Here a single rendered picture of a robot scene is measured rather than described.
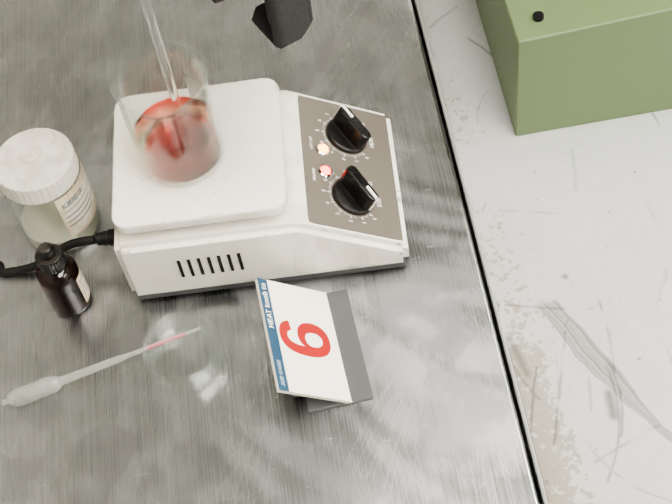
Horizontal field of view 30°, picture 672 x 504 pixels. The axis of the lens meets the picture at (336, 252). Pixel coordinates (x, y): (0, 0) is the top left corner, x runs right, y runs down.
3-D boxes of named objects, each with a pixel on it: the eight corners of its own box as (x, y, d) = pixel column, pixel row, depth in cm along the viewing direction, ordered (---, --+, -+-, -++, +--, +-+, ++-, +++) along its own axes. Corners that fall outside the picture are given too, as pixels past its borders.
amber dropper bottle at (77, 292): (67, 325, 90) (39, 271, 85) (43, 302, 92) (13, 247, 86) (100, 299, 91) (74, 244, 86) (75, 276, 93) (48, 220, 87)
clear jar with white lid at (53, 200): (14, 252, 95) (-22, 187, 88) (40, 189, 98) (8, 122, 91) (88, 261, 93) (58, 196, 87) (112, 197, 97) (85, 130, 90)
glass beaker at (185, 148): (135, 133, 89) (105, 49, 82) (224, 115, 89) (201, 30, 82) (143, 210, 85) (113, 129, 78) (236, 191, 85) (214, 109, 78)
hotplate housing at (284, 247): (391, 133, 97) (384, 62, 91) (411, 272, 90) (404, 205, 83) (109, 170, 98) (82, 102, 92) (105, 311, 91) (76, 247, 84)
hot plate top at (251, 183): (279, 83, 91) (277, 74, 90) (289, 214, 84) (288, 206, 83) (116, 104, 91) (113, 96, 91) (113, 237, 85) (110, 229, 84)
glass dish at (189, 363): (138, 343, 89) (131, 327, 87) (210, 314, 90) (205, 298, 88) (161, 406, 86) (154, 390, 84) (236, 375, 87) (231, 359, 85)
